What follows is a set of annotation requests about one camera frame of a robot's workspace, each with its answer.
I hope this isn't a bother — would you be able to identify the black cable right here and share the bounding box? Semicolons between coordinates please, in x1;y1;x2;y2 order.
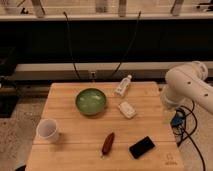
108;10;142;80

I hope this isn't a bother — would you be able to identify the black equipment at left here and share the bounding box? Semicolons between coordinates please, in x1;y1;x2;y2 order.
0;46;19;118

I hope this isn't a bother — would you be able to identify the black smartphone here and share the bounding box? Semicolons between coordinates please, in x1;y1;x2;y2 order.
129;136;155;159

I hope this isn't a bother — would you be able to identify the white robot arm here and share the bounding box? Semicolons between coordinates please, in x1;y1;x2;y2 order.
161;61;213;115

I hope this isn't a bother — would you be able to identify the white plastic bottle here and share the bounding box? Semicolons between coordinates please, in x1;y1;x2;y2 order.
115;75;132;97

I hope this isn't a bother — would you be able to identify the small white box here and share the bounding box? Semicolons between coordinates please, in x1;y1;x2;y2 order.
118;101;136;119

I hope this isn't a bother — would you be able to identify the red chili pepper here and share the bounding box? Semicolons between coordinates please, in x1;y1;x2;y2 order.
102;132;115;155

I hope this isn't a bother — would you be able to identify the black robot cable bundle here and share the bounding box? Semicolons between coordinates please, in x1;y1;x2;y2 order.
170;99;208;171

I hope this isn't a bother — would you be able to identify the white plastic cup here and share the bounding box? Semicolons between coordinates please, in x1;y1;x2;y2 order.
36;119;59;143

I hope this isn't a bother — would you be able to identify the wall power outlet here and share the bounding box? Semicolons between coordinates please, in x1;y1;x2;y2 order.
89;71;97;82

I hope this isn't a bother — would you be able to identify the black cable left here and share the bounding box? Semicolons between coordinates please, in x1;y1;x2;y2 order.
63;11;82;81

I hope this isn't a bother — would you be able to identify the green ceramic bowl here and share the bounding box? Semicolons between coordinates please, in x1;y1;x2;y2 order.
75;88;107;116

